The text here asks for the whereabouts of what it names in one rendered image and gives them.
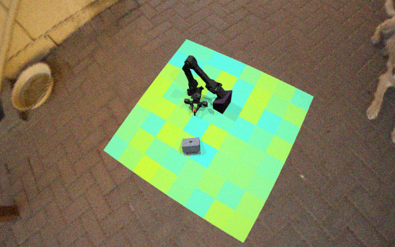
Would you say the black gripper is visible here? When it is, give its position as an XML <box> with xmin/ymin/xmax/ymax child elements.
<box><xmin>184</xmin><ymin>99</ymin><xmax>207</xmax><ymax>113</ymax></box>

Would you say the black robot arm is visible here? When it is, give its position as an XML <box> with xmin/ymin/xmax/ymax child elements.
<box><xmin>182</xmin><ymin>55</ymin><xmax>228</xmax><ymax>100</ymax></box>

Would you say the grey sloped panel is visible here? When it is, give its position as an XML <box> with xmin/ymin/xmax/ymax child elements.
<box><xmin>182</xmin><ymin>137</ymin><xmax>201</xmax><ymax>156</ymax></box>

